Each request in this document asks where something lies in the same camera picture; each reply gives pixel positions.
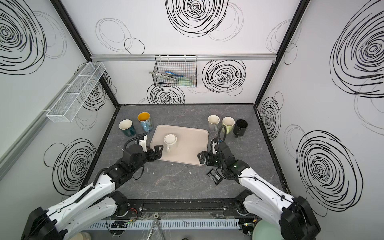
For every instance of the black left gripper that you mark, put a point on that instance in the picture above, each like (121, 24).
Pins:
(151, 154)

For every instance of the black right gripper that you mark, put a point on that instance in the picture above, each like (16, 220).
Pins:
(210, 159)

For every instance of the cream white mug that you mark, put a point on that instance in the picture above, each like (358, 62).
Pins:
(171, 142)

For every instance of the blue butterfly mug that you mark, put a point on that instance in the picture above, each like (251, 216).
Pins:
(146, 122)

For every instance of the grey mug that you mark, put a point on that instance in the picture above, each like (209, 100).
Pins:
(214, 122)

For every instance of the dark green mug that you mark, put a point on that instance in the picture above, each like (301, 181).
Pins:
(127, 128)

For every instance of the light green mug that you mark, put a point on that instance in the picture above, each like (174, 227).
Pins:
(229, 123)

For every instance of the black mug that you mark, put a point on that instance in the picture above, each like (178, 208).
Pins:
(240, 128)

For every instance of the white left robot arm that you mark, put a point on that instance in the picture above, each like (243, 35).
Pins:
(100, 199)

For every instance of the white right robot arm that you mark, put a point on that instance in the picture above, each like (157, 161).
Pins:
(293, 215)

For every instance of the beige plastic tray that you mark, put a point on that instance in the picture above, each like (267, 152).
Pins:
(190, 142)

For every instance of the black snack packet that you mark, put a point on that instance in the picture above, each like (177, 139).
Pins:
(214, 176)

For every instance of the light green plate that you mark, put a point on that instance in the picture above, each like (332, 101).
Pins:
(266, 231)

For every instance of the beige round object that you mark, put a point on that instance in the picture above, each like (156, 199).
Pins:
(82, 236)

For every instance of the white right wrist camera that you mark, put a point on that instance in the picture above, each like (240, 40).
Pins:
(212, 149)

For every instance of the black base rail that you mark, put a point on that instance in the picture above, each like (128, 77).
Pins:
(180, 205)

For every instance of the white slotted cable duct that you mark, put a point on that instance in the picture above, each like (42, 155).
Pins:
(193, 224)

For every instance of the utensils in wire basket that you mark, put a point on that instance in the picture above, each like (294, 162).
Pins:
(170, 78)

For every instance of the black wire basket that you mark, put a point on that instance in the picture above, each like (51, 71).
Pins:
(178, 64)

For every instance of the white wire shelf basket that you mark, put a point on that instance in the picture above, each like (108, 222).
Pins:
(84, 91)

